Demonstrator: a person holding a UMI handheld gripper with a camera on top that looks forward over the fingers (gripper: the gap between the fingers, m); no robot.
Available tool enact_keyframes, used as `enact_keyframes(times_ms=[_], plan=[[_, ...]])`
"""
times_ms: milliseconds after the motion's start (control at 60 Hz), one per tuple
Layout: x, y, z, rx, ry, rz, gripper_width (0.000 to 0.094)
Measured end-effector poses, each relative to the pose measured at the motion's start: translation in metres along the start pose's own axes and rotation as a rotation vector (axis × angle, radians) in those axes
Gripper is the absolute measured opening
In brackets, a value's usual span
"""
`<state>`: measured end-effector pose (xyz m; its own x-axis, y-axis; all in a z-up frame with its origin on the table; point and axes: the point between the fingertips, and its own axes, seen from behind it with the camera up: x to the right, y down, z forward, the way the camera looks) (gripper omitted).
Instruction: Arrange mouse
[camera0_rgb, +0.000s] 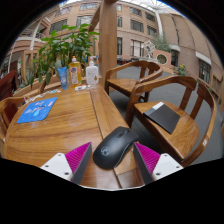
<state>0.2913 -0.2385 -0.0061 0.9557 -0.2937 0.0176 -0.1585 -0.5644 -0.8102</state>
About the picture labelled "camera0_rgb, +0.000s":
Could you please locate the white pump bottle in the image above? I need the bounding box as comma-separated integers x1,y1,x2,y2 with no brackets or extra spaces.
85,56,100,88

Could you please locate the green plant in white pot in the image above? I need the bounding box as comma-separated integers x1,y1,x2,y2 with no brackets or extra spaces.
28,23,101,88

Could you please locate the black computer mouse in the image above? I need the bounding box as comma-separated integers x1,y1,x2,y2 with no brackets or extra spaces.
92,125,141,170

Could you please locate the yellow liquid bottle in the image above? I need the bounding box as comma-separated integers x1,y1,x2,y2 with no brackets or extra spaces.
68,55,83,89

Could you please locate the yellow flowering plant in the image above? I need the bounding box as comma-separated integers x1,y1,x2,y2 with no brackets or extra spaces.
176,63,188,77

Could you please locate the small white packet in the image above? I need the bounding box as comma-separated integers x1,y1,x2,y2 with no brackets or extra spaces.
74,84,88,92

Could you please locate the blue printed mouse pad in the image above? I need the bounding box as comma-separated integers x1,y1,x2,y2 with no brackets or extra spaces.
16,96,59,125

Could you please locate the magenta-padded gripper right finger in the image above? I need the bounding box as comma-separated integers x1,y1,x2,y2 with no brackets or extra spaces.
133,141,185,186

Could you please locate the white sculpture on pedestal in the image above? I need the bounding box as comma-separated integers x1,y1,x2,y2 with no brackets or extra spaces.
143,39,158,60

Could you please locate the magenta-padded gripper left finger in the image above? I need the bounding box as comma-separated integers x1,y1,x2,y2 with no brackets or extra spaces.
39,141,93,186

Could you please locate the wooden pillar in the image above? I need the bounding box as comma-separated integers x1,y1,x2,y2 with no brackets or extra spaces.
89,0,118,88

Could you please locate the dark red wooden lectern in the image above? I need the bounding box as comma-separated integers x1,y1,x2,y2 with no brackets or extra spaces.
0,69,19,101

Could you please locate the black notebook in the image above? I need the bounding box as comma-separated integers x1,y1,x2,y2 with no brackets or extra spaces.
143,101,181,135

